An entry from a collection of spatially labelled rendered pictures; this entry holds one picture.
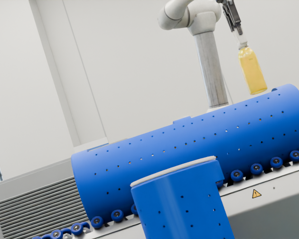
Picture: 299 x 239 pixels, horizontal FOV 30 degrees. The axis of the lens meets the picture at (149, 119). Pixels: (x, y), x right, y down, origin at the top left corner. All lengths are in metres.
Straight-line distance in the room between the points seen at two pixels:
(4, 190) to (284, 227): 2.30
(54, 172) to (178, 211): 2.27
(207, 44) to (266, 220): 1.09
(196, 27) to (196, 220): 1.41
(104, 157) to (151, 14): 3.28
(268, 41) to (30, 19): 2.09
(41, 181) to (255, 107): 2.08
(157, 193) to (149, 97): 3.44
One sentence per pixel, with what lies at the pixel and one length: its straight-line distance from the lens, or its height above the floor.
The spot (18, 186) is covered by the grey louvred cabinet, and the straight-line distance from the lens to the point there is 3.89.
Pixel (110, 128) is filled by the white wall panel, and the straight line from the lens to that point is 5.05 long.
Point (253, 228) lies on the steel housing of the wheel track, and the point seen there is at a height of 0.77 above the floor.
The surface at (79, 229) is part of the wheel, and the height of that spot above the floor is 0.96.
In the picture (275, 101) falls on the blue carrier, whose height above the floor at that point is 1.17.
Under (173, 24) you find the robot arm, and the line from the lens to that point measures 2.78.
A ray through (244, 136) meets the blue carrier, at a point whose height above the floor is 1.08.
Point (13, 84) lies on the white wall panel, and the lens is 5.03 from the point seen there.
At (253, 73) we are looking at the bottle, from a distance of 2.19.
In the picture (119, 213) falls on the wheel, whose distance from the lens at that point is 2.03.
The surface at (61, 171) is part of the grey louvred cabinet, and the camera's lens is 3.80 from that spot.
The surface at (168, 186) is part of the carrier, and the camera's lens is 1.61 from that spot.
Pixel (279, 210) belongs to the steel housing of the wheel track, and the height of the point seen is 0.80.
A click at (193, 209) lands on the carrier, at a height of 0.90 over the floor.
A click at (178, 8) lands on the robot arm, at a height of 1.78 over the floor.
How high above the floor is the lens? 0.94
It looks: 9 degrees up
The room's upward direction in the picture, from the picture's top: 18 degrees counter-clockwise
